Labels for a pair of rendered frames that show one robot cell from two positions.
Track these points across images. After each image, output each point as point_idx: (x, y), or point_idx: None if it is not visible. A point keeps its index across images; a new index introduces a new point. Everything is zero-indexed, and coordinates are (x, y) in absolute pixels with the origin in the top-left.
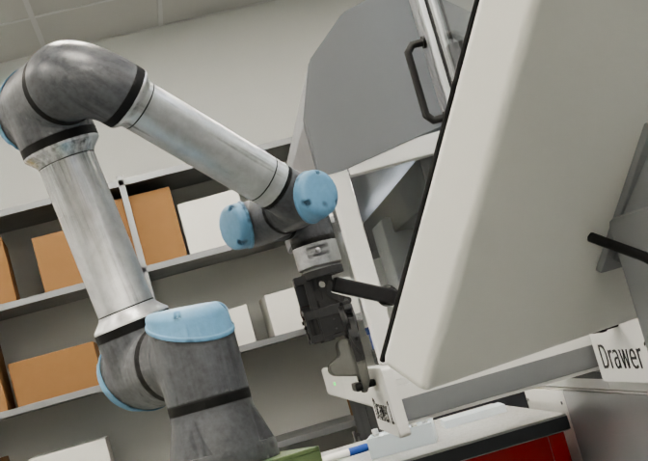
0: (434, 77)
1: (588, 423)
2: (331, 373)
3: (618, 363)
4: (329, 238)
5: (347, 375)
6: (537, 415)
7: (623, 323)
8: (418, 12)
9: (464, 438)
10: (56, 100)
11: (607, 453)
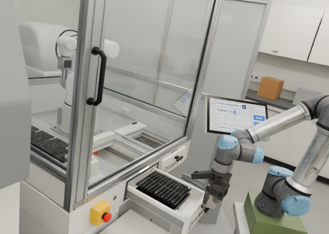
0: (89, 75)
1: (132, 205)
2: (214, 208)
3: (170, 167)
4: (214, 159)
5: (214, 202)
6: (122, 221)
7: (177, 155)
8: (102, 32)
9: (152, 233)
10: None
11: (138, 208)
